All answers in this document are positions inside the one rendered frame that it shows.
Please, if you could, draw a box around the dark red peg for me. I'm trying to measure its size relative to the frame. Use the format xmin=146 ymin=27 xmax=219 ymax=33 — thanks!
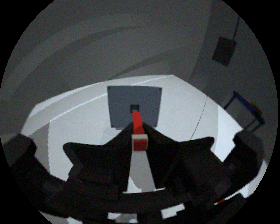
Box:
xmin=132 ymin=112 xmax=147 ymax=151

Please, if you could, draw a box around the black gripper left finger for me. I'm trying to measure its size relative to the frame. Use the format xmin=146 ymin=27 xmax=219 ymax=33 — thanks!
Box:
xmin=62 ymin=123 xmax=134 ymax=192

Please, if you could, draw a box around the blue-grey sloped panel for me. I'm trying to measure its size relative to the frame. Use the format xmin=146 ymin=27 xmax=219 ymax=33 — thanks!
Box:
xmin=107 ymin=86 xmax=162 ymax=128

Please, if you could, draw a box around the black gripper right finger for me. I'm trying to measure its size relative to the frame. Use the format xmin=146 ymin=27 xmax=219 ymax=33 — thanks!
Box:
xmin=142 ymin=123 xmax=215 ymax=189

